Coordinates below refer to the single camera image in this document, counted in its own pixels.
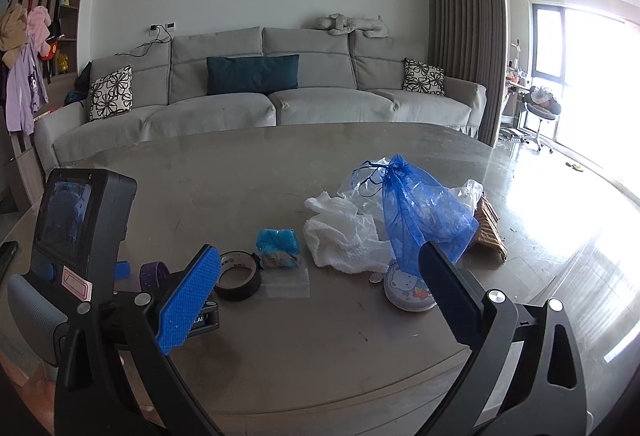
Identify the grey fabric sofa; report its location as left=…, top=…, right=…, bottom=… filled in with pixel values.
left=35, top=26, right=487, bottom=168

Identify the large balcony window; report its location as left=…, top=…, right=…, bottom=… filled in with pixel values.
left=530, top=2, right=640, bottom=82

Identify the blue organza drawstring bag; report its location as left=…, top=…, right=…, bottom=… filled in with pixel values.
left=352, top=153, right=480, bottom=278

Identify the round cartoon tin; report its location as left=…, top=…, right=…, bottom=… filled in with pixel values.
left=384, top=261, right=438, bottom=313

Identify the clear plastic packet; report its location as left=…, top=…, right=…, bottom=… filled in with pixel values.
left=260, top=263, right=311, bottom=299

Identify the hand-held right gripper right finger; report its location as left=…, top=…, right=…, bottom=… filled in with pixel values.
left=418, top=239, right=589, bottom=436

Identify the large floral cushion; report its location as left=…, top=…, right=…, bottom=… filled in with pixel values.
left=88, top=65, right=134, bottom=122

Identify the white paper towel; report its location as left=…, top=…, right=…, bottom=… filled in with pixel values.
left=303, top=191, right=396, bottom=275

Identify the black tape roll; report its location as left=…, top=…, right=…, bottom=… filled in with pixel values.
left=212, top=251, right=263, bottom=302

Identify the grey pleated curtain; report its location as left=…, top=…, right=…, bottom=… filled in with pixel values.
left=425, top=0, right=509, bottom=148

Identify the black charger cable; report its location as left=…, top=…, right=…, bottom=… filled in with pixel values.
left=116, top=24, right=172, bottom=58

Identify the clear plastic bag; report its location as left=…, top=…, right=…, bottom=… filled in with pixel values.
left=337, top=157, right=485, bottom=237

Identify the pink hanging garment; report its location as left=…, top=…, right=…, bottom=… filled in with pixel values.
left=27, top=6, right=52, bottom=53

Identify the purple patterned ring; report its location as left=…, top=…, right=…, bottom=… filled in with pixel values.
left=139, top=260, right=173, bottom=293

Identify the grey plush toy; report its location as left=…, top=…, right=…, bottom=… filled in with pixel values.
left=315, top=14, right=352, bottom=36

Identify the white plush toy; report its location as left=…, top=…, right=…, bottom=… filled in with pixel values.
left=349, top=15, right=389, bottom=38

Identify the white metal rack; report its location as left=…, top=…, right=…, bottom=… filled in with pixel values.
left=501, top=39, right=532, bottom=139

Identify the stool with piled cloth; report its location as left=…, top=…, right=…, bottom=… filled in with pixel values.
left=521, top=85, right=562, bottom=153

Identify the purple hanging garment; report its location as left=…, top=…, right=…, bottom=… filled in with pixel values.
left=5, top=45, right=49, bottom=135

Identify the small floral cushion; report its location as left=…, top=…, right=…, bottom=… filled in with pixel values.
left=402, top=58, right=446, bottom=96

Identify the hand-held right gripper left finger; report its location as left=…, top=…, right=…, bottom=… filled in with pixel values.
left=54, top=243, right=223, bottom=436

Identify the blue wrapper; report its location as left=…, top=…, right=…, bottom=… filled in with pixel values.
left=256, top=228, right=301, bottom=268

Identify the brown corrugated cardboard piece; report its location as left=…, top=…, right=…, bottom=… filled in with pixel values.
left=472, top=193, right=508, bottom=263

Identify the wooden wall shelf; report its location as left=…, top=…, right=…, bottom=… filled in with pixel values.
left=9, top=0, right=91, bottom=217

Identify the dark blue bag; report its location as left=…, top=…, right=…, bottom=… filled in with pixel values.
left=64, top=61, right=94, bottom=106

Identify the teal rectangular pillow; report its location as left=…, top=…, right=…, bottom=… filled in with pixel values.
left=206, top=55, right=300, bottom=96

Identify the beige hanging garment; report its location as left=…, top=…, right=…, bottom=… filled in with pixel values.
left=0, top=4, right=29, bottom=65

